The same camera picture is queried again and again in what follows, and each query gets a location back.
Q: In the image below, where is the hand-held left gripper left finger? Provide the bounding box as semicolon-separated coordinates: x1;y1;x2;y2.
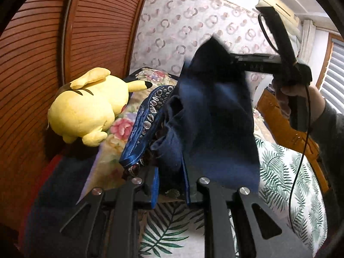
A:
60;165;160;258

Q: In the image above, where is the yellow plush toy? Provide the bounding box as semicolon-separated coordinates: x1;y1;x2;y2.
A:
47;67;153;147

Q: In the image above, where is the ring-patterned sheer curtain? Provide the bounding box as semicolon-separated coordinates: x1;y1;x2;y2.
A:
130;0;285;100

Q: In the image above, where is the black cable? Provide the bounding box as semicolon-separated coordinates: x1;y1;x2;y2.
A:
289;84;312;230

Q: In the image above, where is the white wall air conditioner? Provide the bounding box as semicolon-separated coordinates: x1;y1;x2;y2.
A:
255;0;301;27

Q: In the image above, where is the floral blanket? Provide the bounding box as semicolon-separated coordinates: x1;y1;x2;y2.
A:
78;67;183;205

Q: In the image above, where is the wooden sideboard cabinet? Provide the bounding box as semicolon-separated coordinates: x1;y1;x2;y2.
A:
256;87;330;192

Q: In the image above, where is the navy blue printed t-shirt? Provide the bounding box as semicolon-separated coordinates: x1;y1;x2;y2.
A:
150;36;261;197

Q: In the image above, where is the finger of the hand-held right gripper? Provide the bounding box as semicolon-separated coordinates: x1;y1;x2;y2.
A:
233;60;279;74
230;54;281;60

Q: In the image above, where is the wooden louvered wardrobe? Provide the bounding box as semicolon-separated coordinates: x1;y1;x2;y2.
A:
0;0;154;232

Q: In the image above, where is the leaf-print bedsheet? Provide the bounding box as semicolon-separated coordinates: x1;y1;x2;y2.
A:
137;134;328;258

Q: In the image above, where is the tied cream curtain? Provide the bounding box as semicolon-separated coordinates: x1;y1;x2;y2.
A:
298;19;316;65

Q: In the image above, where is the dark blue red cloth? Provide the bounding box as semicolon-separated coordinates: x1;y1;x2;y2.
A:
19;154;103;258

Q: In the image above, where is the blue ring-patterned garment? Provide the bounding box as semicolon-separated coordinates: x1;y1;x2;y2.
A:
118;84;178;180

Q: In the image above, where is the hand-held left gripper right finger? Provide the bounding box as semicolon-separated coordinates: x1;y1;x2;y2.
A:
183;156;315;258

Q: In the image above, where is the person's right hand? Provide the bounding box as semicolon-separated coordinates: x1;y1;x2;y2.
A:
271;78;327;125

